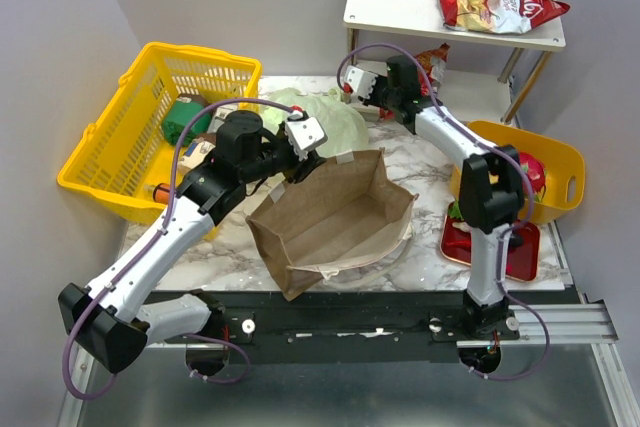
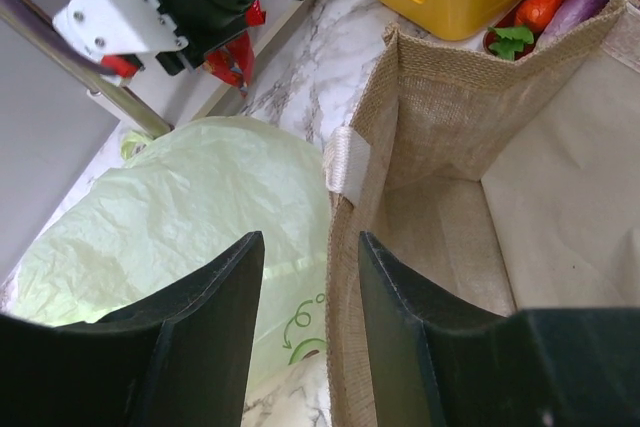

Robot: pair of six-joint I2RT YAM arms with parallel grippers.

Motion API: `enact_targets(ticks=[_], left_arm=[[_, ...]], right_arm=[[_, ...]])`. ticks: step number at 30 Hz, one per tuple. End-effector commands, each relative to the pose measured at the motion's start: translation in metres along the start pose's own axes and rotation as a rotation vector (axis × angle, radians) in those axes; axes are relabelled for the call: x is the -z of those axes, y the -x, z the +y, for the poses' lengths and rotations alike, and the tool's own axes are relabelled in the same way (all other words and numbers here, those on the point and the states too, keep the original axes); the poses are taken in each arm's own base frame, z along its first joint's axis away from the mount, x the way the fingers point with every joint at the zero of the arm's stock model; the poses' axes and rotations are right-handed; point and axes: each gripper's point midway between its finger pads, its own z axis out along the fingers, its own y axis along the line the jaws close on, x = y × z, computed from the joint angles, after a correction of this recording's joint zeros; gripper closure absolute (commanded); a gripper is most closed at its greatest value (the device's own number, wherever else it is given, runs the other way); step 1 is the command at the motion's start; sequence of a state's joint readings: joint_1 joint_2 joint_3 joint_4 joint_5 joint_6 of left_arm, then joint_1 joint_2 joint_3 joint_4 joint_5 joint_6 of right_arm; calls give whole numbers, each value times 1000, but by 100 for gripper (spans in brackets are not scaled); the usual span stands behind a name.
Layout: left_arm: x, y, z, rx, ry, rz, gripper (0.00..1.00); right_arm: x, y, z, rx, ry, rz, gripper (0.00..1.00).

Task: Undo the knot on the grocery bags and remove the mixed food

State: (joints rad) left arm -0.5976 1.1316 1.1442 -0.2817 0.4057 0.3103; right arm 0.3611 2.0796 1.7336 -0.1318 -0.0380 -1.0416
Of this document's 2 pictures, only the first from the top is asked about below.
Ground red snack packet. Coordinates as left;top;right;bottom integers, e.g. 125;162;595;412
415;43;450;94

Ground green plastic grocery bag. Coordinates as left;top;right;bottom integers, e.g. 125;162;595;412
268;88;370;158

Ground brown paper bag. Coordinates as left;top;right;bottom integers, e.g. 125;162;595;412
247;150;417;301

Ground orange carrot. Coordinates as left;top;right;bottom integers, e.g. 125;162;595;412
448;200;464;221

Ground white chips packet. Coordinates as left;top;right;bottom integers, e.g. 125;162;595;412
439;0;570;35

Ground red dragon fruit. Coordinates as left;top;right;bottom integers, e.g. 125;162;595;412
519;152;546;194

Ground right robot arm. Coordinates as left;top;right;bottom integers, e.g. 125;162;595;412
343;55;524;339

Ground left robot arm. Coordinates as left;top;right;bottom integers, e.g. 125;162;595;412
58;110;327;374

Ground white small carton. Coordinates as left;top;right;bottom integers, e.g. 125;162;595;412
207;104;238;133

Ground white two-tier shelf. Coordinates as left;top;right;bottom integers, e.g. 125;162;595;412
343;0;566;123

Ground orange bottle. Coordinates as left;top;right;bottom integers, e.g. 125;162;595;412
143;183;170;205

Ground yellow plastic shopping basket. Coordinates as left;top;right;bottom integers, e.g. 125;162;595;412
57;42;262;225

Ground yellow plastic tub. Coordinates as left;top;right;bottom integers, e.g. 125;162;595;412
469;120;586;224

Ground red lacquer tray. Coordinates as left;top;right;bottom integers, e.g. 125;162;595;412
440;215;540;282

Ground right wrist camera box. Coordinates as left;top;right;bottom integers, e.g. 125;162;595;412
343;65;378;100

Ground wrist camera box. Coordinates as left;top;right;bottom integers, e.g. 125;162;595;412
343;65;378;100
284;112;328;161

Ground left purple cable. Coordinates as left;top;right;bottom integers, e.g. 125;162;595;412
62;97;304;401

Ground purple cable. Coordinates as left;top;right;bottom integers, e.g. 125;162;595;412
62;97;304;401
336;42;551;382

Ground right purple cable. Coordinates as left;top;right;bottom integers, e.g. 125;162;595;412
336;42;551;382

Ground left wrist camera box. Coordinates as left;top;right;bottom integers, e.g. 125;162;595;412
284;112;328;161

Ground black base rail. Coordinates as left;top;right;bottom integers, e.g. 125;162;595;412
164;290;551;366

